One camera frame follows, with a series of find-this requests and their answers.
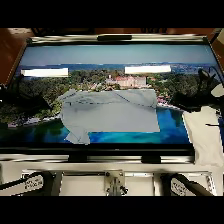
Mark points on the white garment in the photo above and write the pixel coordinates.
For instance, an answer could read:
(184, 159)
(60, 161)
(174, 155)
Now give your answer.
(203, 133)

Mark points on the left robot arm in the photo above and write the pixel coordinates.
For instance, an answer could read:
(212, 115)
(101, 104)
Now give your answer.
(27, 102)

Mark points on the grey T-shirt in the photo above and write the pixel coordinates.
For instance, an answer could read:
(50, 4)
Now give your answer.
(110, 113)

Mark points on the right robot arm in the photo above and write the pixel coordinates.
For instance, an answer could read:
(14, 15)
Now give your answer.
(190, 100)

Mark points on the silver frame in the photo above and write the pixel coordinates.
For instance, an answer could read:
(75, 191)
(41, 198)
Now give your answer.
(100, 166)

